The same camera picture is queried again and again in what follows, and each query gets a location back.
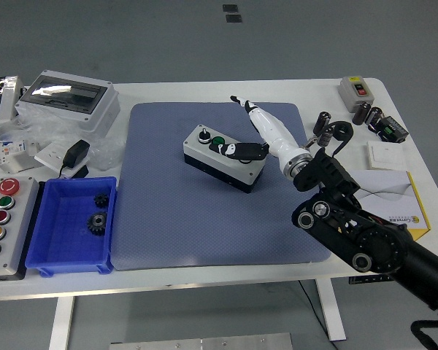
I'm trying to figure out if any metal floor plate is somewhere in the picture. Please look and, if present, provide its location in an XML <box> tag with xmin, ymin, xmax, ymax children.
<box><xmin>109</xmin><ymin>332</ymin><xmax>293</xmax><ymax>350</ymax></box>

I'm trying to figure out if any grey four-button control box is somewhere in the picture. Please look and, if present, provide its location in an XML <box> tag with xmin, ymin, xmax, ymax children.
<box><xmin>182</xmin><ymin>123</ymin><xmax>269</xmax><ymax>194</ymax></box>

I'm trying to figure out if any yellow and white cardboard box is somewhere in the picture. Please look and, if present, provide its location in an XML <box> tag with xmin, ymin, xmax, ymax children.
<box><xmin>345</xmin><ymin>170</ymin><xmax>432</xmax><ymax>242</ymax></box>

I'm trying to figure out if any black power adapter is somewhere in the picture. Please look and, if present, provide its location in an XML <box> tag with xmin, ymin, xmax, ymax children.
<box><xmin>58</xmin><ymin>139</ymin><xmax>91</xmax><ymax>180</ymax></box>

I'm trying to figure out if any blue plastic bin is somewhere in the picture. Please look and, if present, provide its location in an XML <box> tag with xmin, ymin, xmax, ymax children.
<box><xmin>24</xmin><ymin>176</ymin><xmax>118</xmax><ymax>278</ymax></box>

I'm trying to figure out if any white table leg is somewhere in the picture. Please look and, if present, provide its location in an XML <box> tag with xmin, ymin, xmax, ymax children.
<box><xmin>47</xmin><ymin>297</ymin><xmax>76</xmax><ymax>350</ymax></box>
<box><xmin>315</xmin><ymin>279</ymin><xmax>347</xmax><ymax>342</ymax></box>

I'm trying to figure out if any grey two-button switch box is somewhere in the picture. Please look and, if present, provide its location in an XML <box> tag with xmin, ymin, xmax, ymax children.
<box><xmin>338</xmin><ymin>75</ymin><xmax>374</xmax><ymax>114</ymax></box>

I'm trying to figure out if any large black bevel gear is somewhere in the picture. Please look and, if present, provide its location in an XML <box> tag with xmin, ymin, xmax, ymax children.
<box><xmin>86</xmin><ymin>211</ymin><xmax>110</xmax><ymax>237</ymax></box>

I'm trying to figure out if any white wall socket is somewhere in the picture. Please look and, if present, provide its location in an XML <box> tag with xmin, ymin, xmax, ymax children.
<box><xmin>34</xmin><ymin>142</ymin><xmax>74</xmax><ymax>172</ymax></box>

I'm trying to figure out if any blue-grey rubber mat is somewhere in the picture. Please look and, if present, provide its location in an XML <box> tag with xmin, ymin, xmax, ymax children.
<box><xmin>111</xmin><ymin>101</ymin><xmax>332</xmax><ymax>271</ymax></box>

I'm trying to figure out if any clear plastic bag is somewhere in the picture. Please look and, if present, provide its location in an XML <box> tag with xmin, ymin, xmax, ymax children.
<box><xmin>0</xmin><ymin>109</ymin><xmax>125</xmax><ymax>172</ymax></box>

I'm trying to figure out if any grey five-button control station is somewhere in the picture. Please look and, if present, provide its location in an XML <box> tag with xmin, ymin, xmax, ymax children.
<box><xmin>0</xmin><ymin>176</ymin><xmax>40</xmax><ymax>281</ymax></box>

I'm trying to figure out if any white circuit breaker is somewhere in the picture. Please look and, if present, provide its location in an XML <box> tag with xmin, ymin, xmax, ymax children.
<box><xmin>0</xmin><ymin>140</ymin><xmax>41</xmax><ymax>174</ymax></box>

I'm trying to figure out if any black cable under table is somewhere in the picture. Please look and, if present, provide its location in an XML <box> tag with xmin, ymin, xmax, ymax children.
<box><xmin>297</xmin><ymin>280</ymin><xmax>339</xmax><ymax>350</ymax></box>

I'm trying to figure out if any grey enclosure with clear lid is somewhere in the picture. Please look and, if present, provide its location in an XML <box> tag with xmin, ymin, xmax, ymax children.
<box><xmin>14</xmin><ymin>69</ymin><xmax>120</xmax><ymax>134</ymax></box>

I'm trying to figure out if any black module with green terminals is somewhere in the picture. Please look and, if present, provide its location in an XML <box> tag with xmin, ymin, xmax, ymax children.
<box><xmin>372</xmin><ymin>115</ymin><xmax>410</xmax><ymax>144</ymax></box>

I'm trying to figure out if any white wall switch plate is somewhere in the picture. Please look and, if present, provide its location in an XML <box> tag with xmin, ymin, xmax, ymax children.
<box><xmin>366</xmin><ymin>140</ymin><xmax>406</xmax><ymax>171</ymax></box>

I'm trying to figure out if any black table height controller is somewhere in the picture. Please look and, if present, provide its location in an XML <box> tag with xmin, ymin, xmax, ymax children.
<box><xmin>348</xmin><ymin>276</ymin><xmax>391</xmax><ymax>284</ymax></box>

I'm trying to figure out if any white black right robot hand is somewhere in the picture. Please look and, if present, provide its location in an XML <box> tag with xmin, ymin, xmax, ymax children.
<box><xmin>210</xmin><ymin>95</ymin><xmax>310</xmax><ymax>175</ymax></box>

